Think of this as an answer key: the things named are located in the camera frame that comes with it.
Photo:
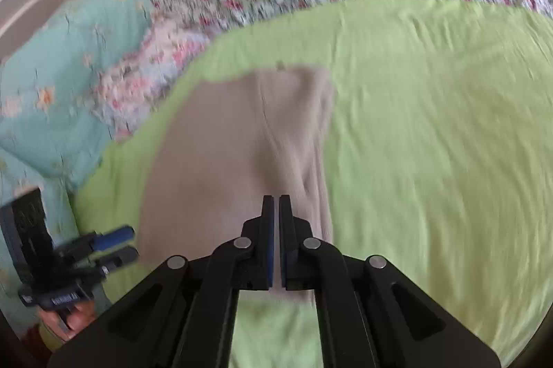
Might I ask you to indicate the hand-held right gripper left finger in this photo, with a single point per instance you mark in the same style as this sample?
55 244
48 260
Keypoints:
268 242

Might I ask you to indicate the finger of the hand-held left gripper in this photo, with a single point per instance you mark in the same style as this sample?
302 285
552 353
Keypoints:
112 237
123 255

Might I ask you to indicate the person's left hand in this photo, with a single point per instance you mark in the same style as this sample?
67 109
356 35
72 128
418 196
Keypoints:
80 318

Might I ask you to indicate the green bed sheet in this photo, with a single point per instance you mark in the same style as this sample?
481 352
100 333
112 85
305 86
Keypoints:
432 134

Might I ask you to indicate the beige knitted sweater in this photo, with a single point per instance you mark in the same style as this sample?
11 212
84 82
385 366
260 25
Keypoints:
216 160

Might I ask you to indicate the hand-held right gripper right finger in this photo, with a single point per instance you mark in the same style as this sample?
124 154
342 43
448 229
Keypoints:
285 242

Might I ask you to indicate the turquoise floral blanket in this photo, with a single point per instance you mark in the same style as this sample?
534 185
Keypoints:
65 48

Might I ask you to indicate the pastel floral ruffled pillow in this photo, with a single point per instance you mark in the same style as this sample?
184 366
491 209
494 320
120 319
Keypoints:
142 83

